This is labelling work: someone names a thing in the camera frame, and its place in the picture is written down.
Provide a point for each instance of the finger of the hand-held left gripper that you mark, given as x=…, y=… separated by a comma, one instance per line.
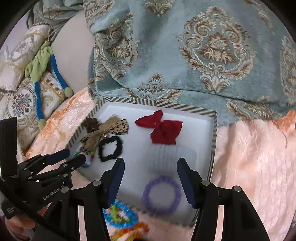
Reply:
x=77, y=161
x=57, y=155

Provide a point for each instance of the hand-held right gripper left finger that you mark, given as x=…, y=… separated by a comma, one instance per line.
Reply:
x=116, y=178

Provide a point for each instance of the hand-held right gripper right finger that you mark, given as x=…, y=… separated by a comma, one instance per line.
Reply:
x=185, y=183

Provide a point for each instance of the striped box with white lining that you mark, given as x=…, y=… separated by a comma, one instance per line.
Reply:
x=138, y=139

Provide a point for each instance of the person's left hand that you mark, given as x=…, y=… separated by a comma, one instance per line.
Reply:
x=18, y=229

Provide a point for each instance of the clear plastic hair comb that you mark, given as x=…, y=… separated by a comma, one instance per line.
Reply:
x=173, y=157

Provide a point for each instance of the black scrunchie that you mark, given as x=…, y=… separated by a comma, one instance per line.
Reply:
x=118, y=144

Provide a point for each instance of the brown scrunchie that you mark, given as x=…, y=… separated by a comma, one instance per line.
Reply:
x=90, y=124

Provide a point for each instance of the cream embroidered cushion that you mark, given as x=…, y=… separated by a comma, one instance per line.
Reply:
x=20, y=102

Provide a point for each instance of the burlap leopard print bow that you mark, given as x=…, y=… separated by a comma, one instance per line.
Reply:
x=108, y=126

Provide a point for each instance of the red fabric bow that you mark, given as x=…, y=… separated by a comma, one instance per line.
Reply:
x=166, y=132

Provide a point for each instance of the pink quilted bedspread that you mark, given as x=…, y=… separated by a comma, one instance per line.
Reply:
x=249, y=173

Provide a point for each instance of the green and blue plush toy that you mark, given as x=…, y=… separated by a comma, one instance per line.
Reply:
x=38, y=67

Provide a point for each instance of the plain white pillow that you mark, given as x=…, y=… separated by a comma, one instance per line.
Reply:
x=74, y=58

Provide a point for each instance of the teal damask cloth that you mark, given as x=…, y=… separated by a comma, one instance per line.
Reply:
x=161, y=58

